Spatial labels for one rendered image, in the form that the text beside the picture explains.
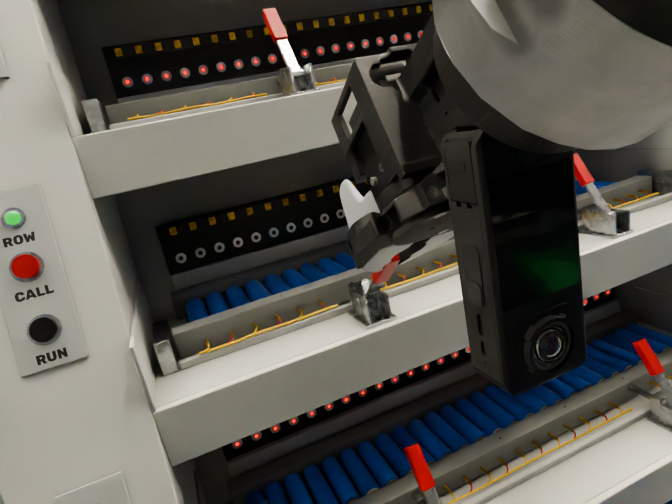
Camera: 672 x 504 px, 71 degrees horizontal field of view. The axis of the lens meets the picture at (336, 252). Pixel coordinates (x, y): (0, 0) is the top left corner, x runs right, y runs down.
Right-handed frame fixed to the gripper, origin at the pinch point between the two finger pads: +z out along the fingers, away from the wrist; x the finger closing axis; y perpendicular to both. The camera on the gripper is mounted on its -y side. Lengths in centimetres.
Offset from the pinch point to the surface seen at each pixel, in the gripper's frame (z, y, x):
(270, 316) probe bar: 9.8, 0.3, 7.7
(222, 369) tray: 6.8, -2.8, 12.8
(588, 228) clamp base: 7.7, -1.7, -25.8
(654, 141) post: 9.5, 5.7, -42.6
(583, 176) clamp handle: 5.7, 3.2, -26.2
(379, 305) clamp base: 6.2, -2.2, -0.7
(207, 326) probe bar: 9.2, 1.1, 12.9
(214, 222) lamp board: 17.2, 12.7, 9.1
